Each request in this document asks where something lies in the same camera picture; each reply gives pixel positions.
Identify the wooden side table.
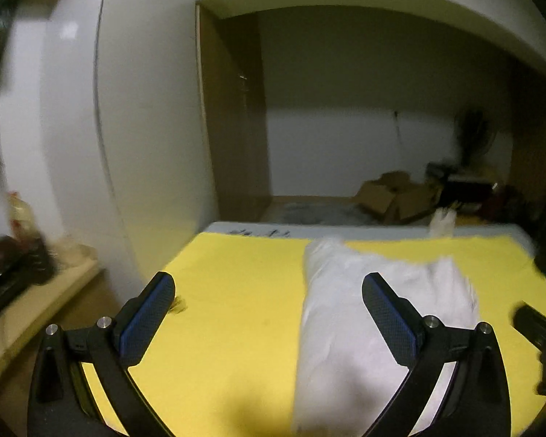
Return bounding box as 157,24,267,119
0,255,105,392

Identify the black standing fan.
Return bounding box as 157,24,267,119
452,107,496,169

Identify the grey rug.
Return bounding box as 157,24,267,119
259,196,383,226

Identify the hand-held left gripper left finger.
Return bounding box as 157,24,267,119
27,272,178,437

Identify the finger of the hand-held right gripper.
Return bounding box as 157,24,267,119
512,303,546,397

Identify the oil bottle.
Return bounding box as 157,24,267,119
4,191,39,237

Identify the yellow table mat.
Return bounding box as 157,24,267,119
79,232,546,437

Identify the white puffer jacket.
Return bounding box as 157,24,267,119
293,238,480,435

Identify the black box with yellow print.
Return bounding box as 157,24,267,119
425,161,494,212

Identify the dark appliance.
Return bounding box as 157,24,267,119
0,234,55,319

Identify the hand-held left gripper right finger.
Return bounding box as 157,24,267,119
361,272,513,437

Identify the wooden wardrobe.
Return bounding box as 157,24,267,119
195,4,274,221

